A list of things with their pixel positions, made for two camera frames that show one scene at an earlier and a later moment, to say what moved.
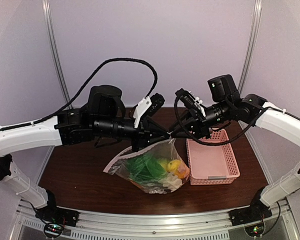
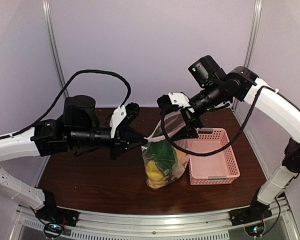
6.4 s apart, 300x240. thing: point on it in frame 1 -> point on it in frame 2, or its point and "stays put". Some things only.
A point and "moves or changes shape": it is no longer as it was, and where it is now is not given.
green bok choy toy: x=145 y=167 -> x=163 y=154
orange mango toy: x=183 y=172 -> x=182 y=157
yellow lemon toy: x=173 y=165 -> x=153 y=172
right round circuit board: x=256 y=230 stays put
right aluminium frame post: x=252 y=48 stays put
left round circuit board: x=53 y=230 stays put
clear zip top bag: x=159 y=168 moves or changes shape
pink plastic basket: x=210 y=165 stays put
